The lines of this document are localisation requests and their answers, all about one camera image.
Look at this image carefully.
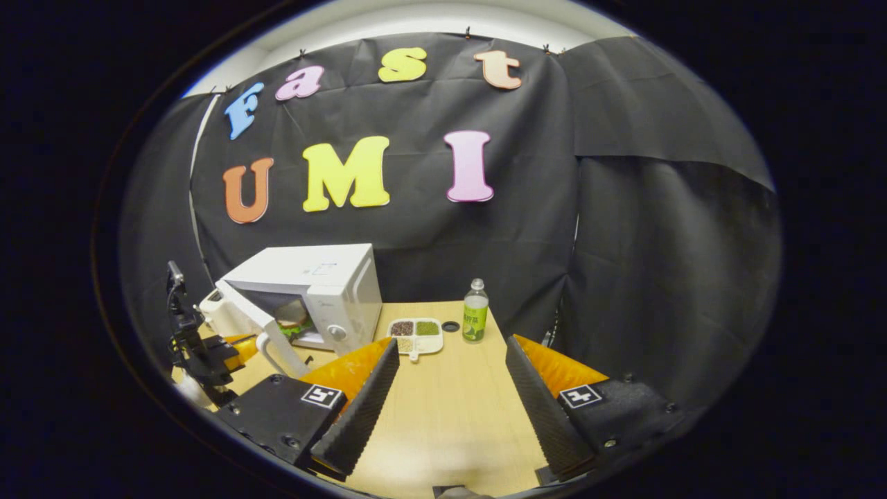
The black backdrop cloth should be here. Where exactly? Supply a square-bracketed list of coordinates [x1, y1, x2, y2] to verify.
[119, 31, 782, 403]

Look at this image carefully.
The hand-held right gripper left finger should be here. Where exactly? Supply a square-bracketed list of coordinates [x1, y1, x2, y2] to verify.
[215, 338, 401, 483]

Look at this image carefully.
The white divided dish with beans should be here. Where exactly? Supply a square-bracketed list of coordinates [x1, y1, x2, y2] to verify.
[387, 317, 444, 362]

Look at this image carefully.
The white microwave oven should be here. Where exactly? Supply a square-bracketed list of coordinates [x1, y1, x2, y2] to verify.
[216, 243, 383, 378]

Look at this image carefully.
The green drink bottle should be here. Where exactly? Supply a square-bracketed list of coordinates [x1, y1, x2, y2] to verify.
[462, 278, 490, 343]

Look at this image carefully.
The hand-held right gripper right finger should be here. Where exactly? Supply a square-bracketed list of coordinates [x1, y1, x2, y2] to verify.
[504, 335, 687, 484]

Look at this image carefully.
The white toaster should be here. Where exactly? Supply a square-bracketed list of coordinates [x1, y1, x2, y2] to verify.
[199, 288, 229, 333]

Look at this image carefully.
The bread and lettuce sandwich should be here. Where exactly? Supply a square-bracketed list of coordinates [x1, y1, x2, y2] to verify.
[276, 308, 310, 340]

